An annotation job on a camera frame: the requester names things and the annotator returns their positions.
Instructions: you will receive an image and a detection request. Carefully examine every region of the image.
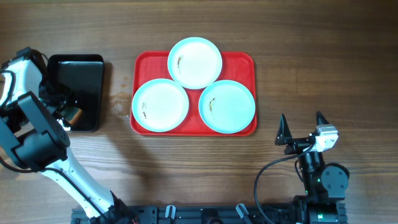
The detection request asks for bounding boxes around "orange green sponge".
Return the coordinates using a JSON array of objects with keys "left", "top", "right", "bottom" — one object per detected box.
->
[{"left": 61, "top": 106, "right": 83, "bottom": 126}]

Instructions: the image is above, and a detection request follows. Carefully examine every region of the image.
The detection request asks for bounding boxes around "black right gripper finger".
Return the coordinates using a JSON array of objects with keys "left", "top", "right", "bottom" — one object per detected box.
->
[
  {"left": 275, "top": 114, "right": 293, "bottom": 146},
  {"left": 316, "top": 111, "right": 329, "bottom": 126}
]

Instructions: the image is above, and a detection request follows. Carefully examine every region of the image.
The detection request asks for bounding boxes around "white plate top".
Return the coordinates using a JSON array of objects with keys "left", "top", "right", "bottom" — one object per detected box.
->
[{"left": 167, "top": 37, "right": 223, "bottom": 90}]

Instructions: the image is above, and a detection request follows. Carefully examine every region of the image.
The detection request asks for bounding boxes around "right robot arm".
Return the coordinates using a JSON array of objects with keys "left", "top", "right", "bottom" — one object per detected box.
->
[{"left": 277, "top": 111, "right": 349, "bottom": 224}]

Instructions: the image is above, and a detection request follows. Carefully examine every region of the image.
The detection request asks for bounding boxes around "white plate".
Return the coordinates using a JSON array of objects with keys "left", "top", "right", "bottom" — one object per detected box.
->
[
  {"left": 167, "top": 37, "right": 223, "bottom": 90},
  {"left": 198, "top": 80, "right": 256, "bottom": 134},
  {"left": 131, "top": 78, "right": 189, "bottom": 133}
]

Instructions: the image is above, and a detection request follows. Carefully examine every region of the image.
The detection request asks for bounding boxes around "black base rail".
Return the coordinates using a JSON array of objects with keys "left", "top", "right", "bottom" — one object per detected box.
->
[{"left": 70, "top": 203, "right": 348, "bottom": 224}]

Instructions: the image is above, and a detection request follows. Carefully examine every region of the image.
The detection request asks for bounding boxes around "red plastic tray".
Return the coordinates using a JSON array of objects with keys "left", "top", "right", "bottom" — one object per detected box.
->
[{"left": 130, "top": 51, "right": 256, "bottom": 136}]

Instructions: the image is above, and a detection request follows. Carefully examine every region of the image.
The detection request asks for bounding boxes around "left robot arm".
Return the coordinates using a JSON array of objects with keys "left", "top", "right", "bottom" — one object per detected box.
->
[{"left": 1, "top": 47, "right": 141, "bottom": 223}]

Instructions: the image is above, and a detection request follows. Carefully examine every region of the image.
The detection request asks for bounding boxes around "black water basin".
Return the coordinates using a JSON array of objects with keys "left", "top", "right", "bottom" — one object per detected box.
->
[{"left": 47, "top": 54, "right": 105, "bottom": 132}]

